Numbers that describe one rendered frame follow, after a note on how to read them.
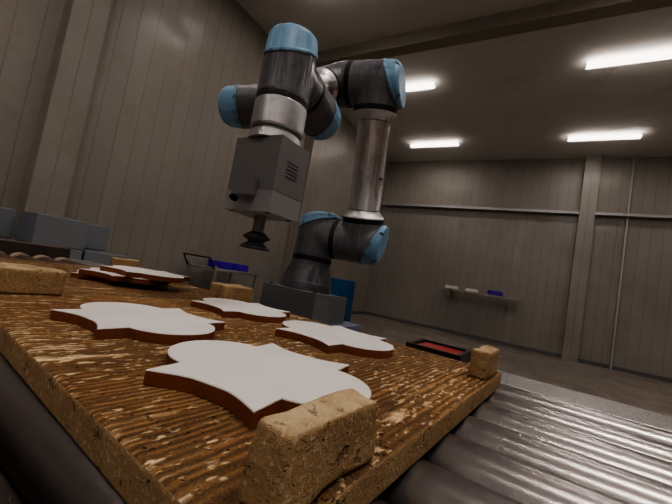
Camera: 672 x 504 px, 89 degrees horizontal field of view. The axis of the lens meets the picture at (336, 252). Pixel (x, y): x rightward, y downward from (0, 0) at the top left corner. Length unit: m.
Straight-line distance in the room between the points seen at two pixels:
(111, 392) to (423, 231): 10.09
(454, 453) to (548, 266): 9.53
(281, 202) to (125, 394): 0.32
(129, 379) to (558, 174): 10.18
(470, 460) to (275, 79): 0.47
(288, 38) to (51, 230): 3.11
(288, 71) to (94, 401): 0.44
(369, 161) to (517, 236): 9.01
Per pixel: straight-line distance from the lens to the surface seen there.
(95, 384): 0.21
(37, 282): 0.47
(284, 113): 0.50
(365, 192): 0.92
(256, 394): 0.19
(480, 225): 9.96
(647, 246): 10.06
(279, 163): 0.46
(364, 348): 0.34
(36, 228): 3.47
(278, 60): 0.53
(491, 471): 0.24
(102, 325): 0.30
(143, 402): 0.19
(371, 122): 0.94
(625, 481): 0.30
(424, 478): 0.20
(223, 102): 0.70
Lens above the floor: 1.01
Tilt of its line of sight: 4 degrees up
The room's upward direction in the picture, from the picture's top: 10 degrees clockwise
